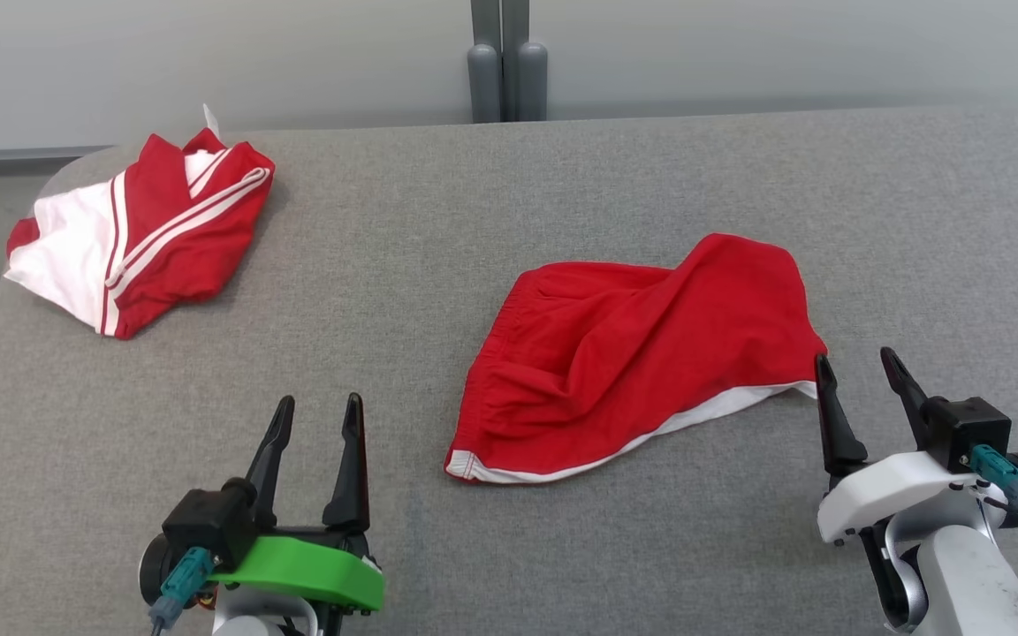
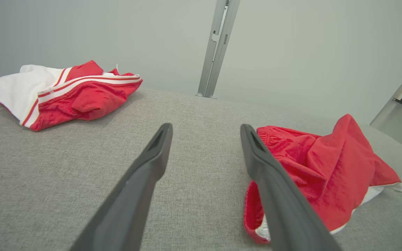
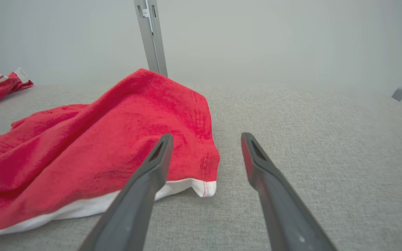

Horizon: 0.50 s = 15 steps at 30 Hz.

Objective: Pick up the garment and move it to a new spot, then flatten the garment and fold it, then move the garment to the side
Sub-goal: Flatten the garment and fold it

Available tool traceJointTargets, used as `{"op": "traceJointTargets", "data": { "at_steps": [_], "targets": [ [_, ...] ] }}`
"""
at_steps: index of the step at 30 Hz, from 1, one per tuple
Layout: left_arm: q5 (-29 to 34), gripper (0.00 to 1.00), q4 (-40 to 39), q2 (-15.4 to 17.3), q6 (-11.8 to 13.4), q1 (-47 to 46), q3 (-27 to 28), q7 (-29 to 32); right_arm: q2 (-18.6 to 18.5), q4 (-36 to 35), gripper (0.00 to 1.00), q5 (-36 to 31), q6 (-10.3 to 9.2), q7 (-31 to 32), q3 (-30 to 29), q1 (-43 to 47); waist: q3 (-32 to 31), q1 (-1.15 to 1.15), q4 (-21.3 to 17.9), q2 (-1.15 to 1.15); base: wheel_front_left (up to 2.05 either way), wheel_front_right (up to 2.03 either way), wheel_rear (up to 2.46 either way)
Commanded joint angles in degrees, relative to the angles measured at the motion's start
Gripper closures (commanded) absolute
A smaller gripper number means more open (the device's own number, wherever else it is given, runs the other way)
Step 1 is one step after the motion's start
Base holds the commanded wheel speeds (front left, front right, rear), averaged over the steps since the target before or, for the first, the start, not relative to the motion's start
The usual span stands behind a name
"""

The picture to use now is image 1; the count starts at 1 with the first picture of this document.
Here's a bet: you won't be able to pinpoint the red shorts with white trim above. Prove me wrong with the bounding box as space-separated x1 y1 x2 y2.
444 233 828 485

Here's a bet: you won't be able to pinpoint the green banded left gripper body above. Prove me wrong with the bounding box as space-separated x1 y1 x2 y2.
140 528 385 636

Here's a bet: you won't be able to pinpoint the red white basketball jersey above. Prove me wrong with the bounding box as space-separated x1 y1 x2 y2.
4 104 276 340

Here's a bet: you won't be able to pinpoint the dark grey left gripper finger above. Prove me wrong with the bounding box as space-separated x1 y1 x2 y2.
246 395 296 531
323 394 371 534

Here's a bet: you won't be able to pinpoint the left cable with teal connector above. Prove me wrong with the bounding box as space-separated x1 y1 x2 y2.
148 546 215 636

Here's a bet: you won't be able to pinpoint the grey partition post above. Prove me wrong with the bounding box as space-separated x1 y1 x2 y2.
467 0 550 123

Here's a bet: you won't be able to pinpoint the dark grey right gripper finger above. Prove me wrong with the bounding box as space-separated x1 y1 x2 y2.
814 353 869 492
880 347 933 452

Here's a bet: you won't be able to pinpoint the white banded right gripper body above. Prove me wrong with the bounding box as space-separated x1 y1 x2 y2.
817 450 1018 545

